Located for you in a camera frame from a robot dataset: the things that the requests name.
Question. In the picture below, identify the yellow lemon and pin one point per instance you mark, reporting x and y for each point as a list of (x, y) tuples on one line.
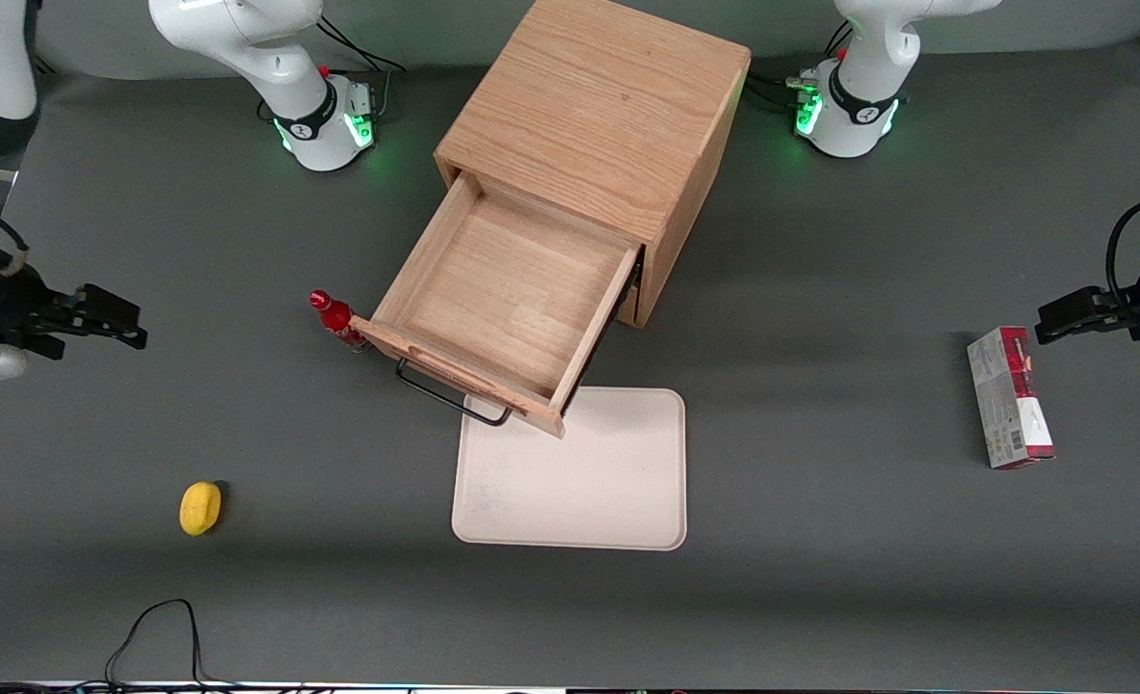
[(200, 508)]

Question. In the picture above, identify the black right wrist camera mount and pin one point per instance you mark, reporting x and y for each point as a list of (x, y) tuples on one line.
[(6, 308)]

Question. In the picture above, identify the white and red carton box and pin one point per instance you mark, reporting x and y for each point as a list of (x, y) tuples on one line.
[(1008, 405)]

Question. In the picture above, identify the oak wooden cabinet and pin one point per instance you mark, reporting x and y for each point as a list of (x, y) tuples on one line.
[(598, 96)]

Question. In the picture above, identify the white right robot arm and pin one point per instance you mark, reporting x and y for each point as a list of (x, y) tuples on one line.
[(290, 67)]

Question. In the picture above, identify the red cola bottle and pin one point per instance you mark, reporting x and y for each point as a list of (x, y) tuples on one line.
[(331, 313)]

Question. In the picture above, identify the beige rectangular tray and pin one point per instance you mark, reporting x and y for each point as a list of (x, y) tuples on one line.
[(608, 482)]

